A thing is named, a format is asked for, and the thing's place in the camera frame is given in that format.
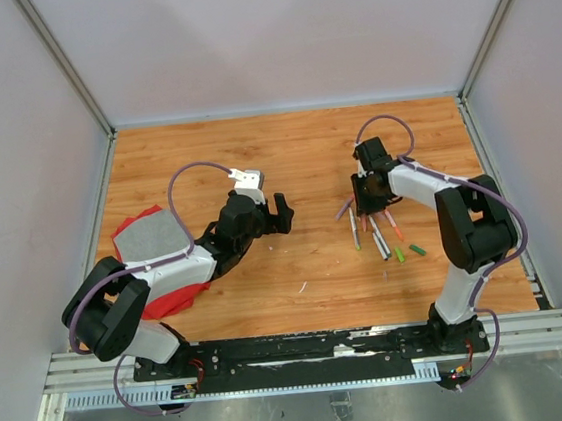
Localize white pen green tip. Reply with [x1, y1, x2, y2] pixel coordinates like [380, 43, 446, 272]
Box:
[347, 206, 361, 251]

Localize light green pen cap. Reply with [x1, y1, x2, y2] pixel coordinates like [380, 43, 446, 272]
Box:
[394, 246, 406, 263]

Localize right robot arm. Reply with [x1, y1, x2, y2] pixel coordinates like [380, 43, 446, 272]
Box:
[351, 160, 518, 357]

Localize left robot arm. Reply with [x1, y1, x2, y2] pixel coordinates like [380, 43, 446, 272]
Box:
[62, 191, 295, 379]

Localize purple pen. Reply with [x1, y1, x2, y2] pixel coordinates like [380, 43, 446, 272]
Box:
[334, 195, 354, 221]

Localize white blue pen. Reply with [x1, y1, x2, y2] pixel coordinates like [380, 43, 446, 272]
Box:
[367, 214, 392, 258]
[372, 232, 389, 261]

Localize orange highlighter pen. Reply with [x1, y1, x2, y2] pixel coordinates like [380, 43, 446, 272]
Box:
[384, 208, 405, 241]

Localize dark green pen cap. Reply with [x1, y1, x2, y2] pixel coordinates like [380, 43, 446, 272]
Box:
[408, 244, 426, 256]

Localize grey felt cloth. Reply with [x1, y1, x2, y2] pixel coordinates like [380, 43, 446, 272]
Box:
[113, 209, 189, 263]

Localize red cloth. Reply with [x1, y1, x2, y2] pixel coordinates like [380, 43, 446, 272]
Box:
[111, 204, 211, 320]

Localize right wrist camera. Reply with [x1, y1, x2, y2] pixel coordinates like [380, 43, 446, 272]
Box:
[353, 137, 396, 172]

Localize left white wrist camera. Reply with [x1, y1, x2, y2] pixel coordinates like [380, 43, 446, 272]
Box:
[228, 168, 266, 205]

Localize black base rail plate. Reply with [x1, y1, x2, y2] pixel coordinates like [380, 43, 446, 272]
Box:
[130, 311, 492, 403]

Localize grey slotted cable duct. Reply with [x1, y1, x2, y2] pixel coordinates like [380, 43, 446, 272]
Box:
[62, 356, 442, 420]

